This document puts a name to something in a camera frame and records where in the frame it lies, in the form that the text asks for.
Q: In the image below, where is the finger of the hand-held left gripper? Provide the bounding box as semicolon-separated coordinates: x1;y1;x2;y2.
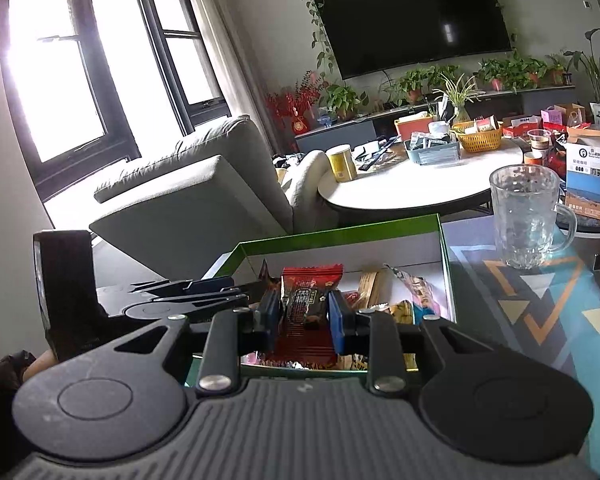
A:
129;275;236;295
150;280;271;308

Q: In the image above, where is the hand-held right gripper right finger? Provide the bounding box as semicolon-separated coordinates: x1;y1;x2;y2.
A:
327;289;488;393

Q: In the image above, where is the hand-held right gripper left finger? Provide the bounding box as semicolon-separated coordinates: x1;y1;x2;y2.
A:
112;287;283;393

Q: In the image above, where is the red snack packet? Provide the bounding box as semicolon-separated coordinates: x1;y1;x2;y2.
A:
265;265;345;371

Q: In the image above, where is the green cardboard box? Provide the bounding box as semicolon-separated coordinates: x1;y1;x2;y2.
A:
200;213;457;376

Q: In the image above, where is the pile of snack packets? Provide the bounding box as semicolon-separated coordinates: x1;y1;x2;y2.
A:
240;260;456;373

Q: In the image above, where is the person's left hand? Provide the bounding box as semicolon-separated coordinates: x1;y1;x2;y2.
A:
22;350;57;378

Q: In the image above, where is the grey armchair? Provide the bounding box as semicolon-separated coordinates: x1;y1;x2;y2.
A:
89;115;331;271

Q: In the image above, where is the dark cloth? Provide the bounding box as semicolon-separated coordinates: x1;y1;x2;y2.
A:
271;152;306;171

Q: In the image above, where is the round white table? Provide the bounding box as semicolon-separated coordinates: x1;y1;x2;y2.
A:
317;137;526;213

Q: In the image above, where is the yellow can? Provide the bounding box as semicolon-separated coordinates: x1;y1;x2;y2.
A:
326;144;358;183

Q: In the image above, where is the black remote control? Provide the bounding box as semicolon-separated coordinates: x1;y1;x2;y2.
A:
357;136;403;171

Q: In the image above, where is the dark television cabinet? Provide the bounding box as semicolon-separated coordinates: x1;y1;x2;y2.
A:
295;85;578;153

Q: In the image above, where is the grey blue tray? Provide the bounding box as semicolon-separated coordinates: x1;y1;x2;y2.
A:
404;137;461;166

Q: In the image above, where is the red flower decoration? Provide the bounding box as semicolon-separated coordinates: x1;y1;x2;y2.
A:
265;72;326;136

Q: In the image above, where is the black framed window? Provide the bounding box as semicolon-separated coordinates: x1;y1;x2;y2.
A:
135;0;232;131
0;0;142;188

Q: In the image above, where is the orange box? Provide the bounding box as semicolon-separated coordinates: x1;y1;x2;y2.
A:
394;112;433;142

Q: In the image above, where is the row of potted plants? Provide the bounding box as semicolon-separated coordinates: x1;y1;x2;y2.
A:
320;52;573;121

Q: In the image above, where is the yellow woven basket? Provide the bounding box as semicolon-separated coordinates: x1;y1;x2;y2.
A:
451;121;503;153

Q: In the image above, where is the pale curtain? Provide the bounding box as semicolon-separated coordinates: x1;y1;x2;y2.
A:
182;0;276;126

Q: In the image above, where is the spider plant in vase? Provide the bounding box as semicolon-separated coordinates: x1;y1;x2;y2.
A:
432;72;486;126

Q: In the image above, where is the clear plastic cup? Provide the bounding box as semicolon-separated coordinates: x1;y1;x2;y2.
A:
527;129;552;153

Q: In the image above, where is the blue white carton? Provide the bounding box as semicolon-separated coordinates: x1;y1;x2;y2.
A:
565;127;600;221

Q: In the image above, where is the heap of assorted packages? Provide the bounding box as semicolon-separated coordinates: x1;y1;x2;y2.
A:
502;102;600;221

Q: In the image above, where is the tall plant in white pot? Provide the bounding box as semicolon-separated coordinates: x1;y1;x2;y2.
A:
562;27;600;111

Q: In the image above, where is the black wall television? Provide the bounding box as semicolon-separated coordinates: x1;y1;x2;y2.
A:
310;0;512;81

